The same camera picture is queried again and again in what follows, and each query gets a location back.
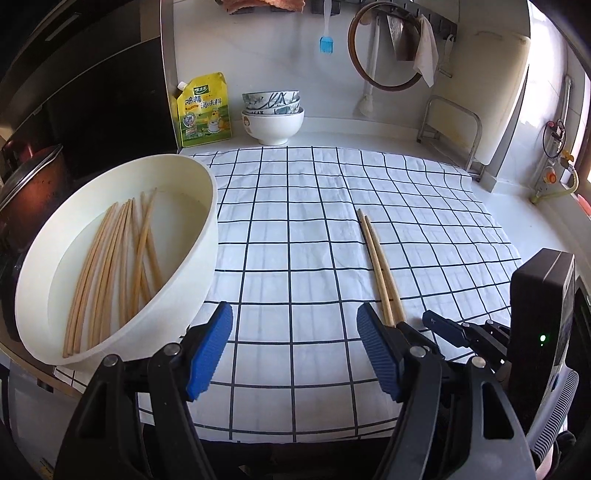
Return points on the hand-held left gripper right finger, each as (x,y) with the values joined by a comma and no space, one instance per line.
(378,350)

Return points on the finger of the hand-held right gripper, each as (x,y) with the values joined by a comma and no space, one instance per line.
(495,344)
(443,325)

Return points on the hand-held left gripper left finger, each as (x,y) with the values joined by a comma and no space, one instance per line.
(207,350)

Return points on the bundle of wooden chopsticks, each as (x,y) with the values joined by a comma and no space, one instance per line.
(99,277)

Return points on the cream round basin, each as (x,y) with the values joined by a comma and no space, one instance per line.
(37,295)

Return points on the white black checked cloth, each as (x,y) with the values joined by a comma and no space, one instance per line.
(300,277)

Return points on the grey cabinet front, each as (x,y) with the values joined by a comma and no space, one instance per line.
(27,406)

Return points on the metal rack stand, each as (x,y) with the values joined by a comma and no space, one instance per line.
(476,134)

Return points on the brown cooking pot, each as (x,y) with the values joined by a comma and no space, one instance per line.
(44,212)

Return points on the white cutting board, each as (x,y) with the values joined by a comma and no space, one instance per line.
(498,92)

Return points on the white ceramic bowl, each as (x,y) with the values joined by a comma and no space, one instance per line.
(272,129)

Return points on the white hanging utensil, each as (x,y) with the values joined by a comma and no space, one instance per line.
(367,106)

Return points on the yellow seasoning pouch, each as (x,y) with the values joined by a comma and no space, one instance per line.
(203,115)

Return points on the glass pot lid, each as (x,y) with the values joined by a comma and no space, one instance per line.
(27,184)

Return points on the blue patterned bowl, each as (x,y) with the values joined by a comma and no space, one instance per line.
(281,110)
(270,98)

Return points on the white hanging cloth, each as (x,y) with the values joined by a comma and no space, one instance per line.
(425,55)

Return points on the brown hanging cloth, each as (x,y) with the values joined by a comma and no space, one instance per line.
(404,44)

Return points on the round wooden-rimmed lid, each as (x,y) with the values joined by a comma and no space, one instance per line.
(351,46)

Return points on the blue silicone brush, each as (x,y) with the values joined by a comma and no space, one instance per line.
(325,46)

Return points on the black range hood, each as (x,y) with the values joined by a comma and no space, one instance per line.
(69,55)

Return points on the orange hanging cloth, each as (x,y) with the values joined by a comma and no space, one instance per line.
(263,4)

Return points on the grey wall hook rail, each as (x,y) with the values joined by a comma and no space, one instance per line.
(441,27)

